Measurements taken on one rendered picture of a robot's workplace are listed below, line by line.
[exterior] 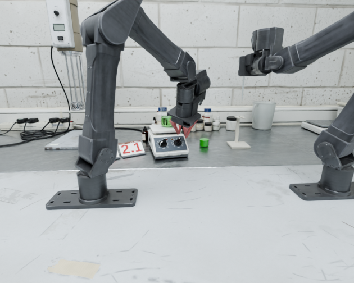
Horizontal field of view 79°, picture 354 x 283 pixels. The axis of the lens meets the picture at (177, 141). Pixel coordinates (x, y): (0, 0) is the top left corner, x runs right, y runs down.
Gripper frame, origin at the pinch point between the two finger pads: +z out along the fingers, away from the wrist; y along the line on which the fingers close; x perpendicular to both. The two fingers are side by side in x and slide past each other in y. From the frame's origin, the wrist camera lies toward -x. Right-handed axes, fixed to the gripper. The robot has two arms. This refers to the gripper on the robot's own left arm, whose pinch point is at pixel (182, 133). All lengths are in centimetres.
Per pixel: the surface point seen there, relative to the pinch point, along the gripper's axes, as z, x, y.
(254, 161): 4.0, -7.0, -26.2
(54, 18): -30, 3, 59
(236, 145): 10.0, -17.7, -16.0
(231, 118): 16.7, -44.7, -3.3
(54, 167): 3.9, 36.0, 26.5
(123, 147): 6.0, 14.1, 17.5
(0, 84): 9, 17, 114
